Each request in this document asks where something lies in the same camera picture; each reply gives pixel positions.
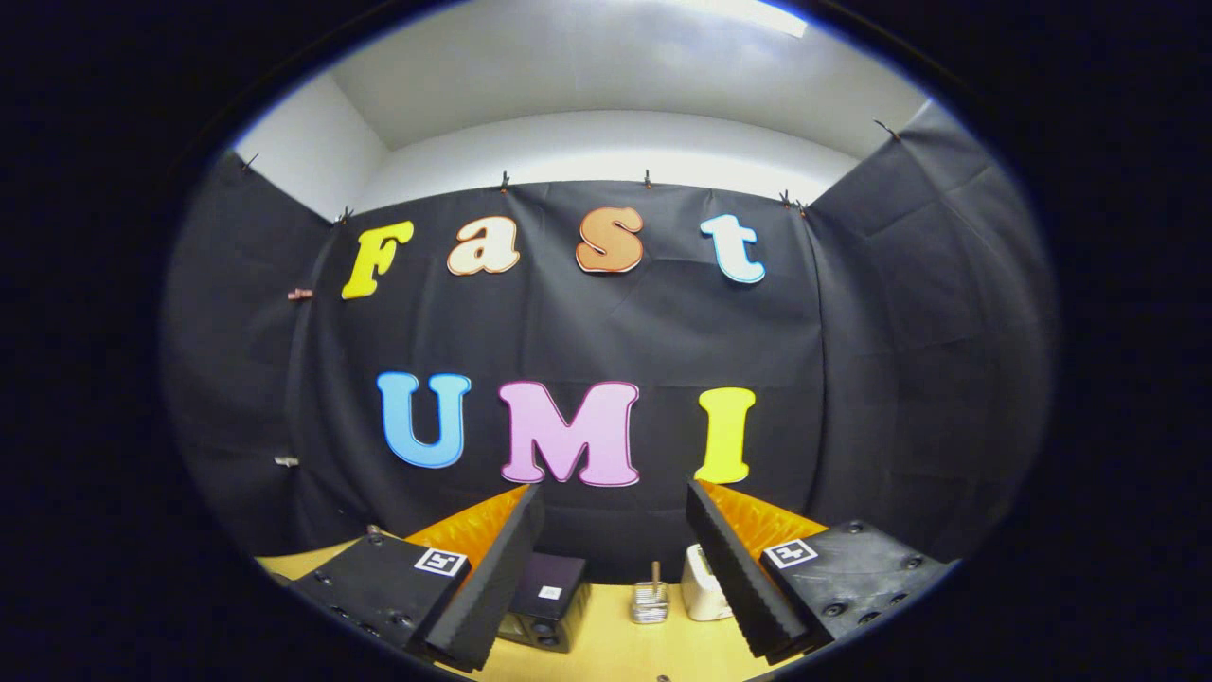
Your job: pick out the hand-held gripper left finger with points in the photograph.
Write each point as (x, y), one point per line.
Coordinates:
(492, 583)

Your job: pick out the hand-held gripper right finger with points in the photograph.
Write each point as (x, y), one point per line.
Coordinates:
(739, 583)

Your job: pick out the black toaster oven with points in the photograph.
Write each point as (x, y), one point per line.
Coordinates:
(554, 606)

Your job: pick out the cream bread toaster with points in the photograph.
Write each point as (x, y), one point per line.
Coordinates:
(701, 592)

